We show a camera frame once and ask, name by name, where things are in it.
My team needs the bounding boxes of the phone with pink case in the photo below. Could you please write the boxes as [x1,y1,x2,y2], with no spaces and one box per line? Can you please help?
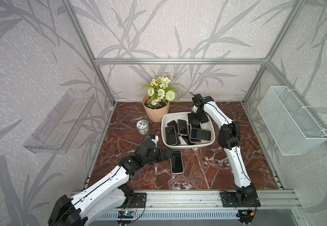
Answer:
[171,150,184,174]

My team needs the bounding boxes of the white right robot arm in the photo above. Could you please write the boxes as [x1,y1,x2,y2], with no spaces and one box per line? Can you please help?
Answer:
[191,94,261,208]

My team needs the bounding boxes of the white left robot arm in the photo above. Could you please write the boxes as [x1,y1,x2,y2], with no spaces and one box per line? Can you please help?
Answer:
[48,140,173,226]

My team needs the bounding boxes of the phone pink case lying right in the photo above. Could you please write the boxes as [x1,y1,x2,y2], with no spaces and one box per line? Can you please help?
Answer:
[190,128,212,141]

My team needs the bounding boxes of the large phone grey case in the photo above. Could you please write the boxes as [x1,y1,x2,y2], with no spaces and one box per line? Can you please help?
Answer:
[165,126,178,146]

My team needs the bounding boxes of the phone pink case in box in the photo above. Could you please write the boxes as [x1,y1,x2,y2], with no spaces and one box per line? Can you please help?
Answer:
[177,119,189,136]

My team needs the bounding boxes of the white plastic storage box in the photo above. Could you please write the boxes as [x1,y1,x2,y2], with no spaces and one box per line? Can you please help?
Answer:
[161,112,216,150]

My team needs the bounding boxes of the dark phone back of box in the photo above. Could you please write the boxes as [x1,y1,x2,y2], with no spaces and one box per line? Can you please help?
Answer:
[167,120,178,131]

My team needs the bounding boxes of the round tin with cartoon lid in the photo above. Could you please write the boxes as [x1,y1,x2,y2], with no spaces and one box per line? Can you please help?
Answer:
[136,120,149,136]

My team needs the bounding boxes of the beige flower pot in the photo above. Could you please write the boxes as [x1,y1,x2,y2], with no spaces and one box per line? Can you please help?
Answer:
[142,94,170,122]

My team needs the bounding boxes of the white and green artificial flowers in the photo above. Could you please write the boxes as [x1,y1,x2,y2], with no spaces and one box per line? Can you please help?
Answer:
[143,73,181,109]

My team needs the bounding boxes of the left circuit board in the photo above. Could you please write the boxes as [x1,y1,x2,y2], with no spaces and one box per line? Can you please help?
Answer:
[117,210,137,220]

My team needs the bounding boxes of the circuit board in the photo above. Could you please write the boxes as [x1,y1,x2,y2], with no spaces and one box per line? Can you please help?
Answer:
[236,210,256,218]
[117,210,137,220]

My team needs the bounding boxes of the right circuit board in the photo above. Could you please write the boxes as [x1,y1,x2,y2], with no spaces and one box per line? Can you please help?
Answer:
[236,210,256,218]

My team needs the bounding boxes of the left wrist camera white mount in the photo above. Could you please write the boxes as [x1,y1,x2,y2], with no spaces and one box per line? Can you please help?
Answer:
[147,134,159,147]

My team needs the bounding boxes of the white wire mesh basket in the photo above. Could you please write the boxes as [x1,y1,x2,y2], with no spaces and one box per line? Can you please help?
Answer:
[257,86,327,156]

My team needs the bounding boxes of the clear acrylic wall shelf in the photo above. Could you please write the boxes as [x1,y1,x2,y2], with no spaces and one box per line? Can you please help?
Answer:
[23,89,96,154]

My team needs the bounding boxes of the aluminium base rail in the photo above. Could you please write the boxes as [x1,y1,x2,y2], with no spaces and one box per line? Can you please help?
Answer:
[96,190,302,220]

